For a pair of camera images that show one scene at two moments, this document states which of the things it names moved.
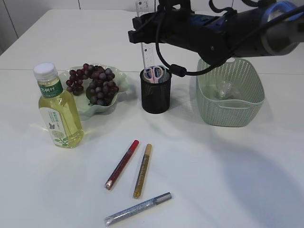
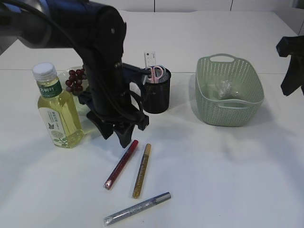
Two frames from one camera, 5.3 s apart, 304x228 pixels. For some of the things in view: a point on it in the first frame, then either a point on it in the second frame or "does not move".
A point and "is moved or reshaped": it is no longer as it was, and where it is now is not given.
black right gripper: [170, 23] to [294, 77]
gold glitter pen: [142, 170] does not move
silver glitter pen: [155, 201] does not move
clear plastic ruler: [148, 50] is moved or reshaped
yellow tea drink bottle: [58, 109] does not move
